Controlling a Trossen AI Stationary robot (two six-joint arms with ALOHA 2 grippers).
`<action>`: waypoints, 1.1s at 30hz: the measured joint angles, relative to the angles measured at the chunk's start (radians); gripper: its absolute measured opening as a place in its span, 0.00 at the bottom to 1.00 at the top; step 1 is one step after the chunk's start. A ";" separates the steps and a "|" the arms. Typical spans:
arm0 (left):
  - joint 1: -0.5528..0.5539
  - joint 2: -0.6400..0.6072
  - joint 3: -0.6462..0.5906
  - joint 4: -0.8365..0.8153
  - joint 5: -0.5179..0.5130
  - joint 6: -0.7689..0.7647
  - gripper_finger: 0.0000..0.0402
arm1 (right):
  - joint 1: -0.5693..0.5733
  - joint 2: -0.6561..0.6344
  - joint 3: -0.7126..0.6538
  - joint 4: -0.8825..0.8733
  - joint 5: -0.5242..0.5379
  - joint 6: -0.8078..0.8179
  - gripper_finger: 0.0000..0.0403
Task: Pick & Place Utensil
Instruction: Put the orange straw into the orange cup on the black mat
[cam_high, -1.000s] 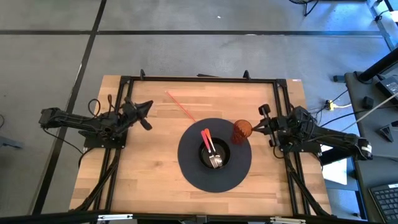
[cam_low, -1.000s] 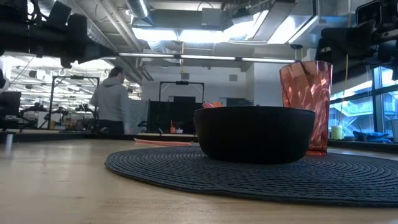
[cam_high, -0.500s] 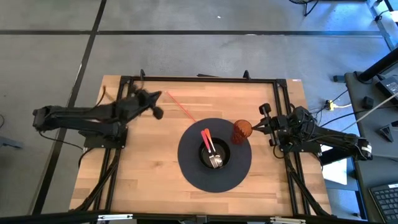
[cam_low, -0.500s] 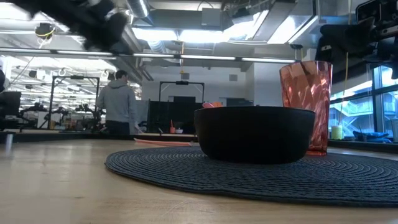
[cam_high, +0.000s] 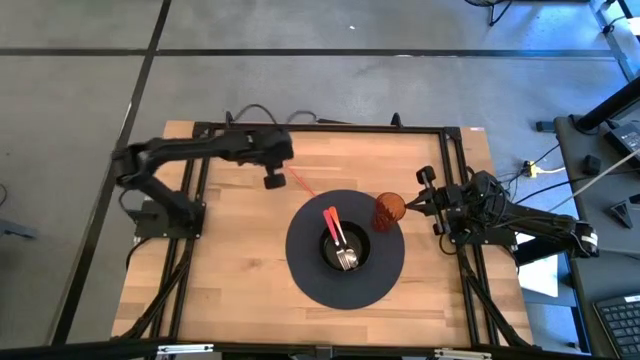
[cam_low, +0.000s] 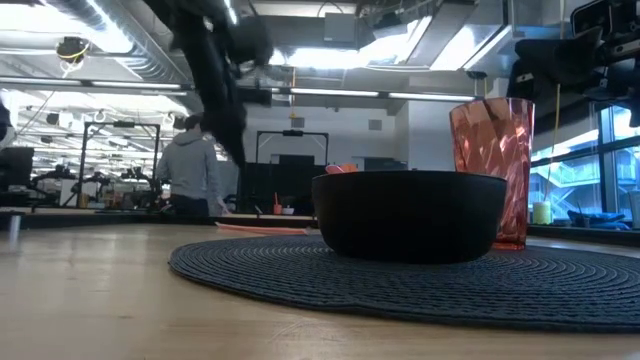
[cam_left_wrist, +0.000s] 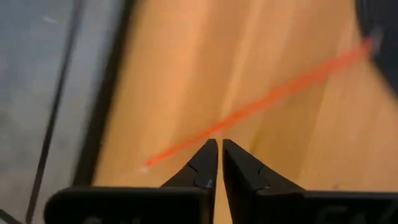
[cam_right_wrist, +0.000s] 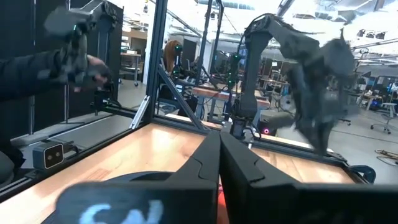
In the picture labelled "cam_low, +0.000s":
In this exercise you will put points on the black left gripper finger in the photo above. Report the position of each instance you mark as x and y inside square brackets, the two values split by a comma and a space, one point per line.
[241, 140]
[231, 142]

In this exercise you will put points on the person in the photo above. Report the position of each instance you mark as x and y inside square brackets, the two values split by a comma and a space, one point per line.
[190, 165]

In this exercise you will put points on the long ceiling light fixture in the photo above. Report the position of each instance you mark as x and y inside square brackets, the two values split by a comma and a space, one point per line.
[100, 84]
[380, 93]

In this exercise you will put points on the yellow-green cup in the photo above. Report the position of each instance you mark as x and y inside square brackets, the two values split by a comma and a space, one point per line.
[541, 212]

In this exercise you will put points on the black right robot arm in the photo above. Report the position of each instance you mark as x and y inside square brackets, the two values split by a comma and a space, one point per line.
[620, 70]

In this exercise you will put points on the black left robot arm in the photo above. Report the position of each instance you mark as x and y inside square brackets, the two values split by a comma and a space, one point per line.
[170, 15]

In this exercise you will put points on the round woven grey-blue placemat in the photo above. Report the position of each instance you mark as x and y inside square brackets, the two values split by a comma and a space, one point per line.
[300, 275]

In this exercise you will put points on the small orange cup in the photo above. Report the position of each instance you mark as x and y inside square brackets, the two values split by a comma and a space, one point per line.
[277, 207]

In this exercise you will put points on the silver ribbed ventilation duct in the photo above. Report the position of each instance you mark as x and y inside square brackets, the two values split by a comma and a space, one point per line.
[125, 45]

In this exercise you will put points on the flat pink utensil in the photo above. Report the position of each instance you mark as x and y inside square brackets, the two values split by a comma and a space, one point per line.
[260, 229]

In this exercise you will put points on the black bowl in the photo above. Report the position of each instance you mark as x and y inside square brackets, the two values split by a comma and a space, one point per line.
[410, 215]

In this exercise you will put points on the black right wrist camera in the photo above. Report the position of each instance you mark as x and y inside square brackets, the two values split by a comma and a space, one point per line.
[600, 15]

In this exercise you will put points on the red faceted plastic tumbler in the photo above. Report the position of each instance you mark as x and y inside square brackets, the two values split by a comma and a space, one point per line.
[495, 135]

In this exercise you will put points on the black metal frame station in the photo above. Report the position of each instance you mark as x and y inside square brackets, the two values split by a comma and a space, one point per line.
[120, 125]
[292, 133]

